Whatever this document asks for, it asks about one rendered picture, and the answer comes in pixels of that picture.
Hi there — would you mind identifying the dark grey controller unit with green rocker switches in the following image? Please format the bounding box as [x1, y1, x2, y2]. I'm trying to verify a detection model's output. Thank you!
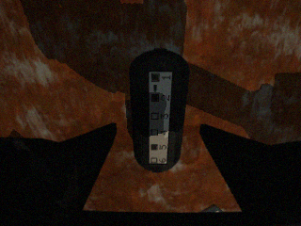
[129, 49, 190, 172]

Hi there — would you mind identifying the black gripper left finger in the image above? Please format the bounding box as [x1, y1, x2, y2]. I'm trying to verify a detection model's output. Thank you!
[0, 123, 117, 210]

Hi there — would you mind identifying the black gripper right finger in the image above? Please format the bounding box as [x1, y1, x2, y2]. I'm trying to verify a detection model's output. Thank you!
[199, 124, 301, 212]

